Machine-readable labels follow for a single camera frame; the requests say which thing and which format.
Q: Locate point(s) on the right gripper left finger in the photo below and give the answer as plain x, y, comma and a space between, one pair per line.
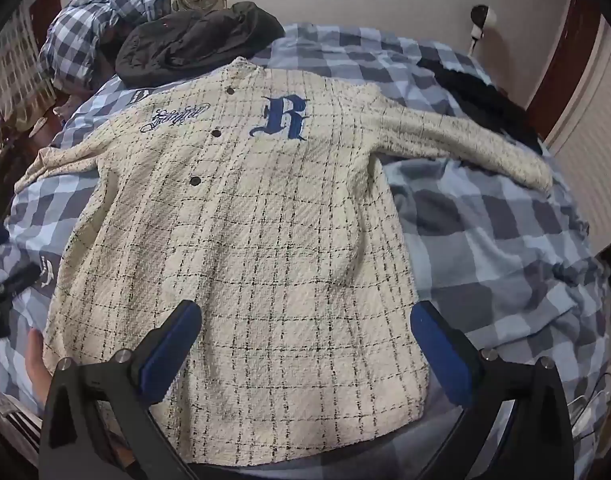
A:
75, 441

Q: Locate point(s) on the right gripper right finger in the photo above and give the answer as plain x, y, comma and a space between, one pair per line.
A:
537, 441

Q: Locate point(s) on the cream plaid tweed jacket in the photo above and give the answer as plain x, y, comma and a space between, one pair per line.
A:
259, 194

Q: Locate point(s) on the person's left hand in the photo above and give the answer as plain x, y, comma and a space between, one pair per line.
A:
39, 375

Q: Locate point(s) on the black padded jacket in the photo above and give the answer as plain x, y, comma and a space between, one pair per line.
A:
188, 44

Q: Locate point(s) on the black garment at bed edge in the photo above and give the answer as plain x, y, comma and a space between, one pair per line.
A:
485, 105

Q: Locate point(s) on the dark red door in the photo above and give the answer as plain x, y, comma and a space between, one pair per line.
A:
566, 67

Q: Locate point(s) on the wall mounted hair dryer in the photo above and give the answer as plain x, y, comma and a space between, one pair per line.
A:
483, 19

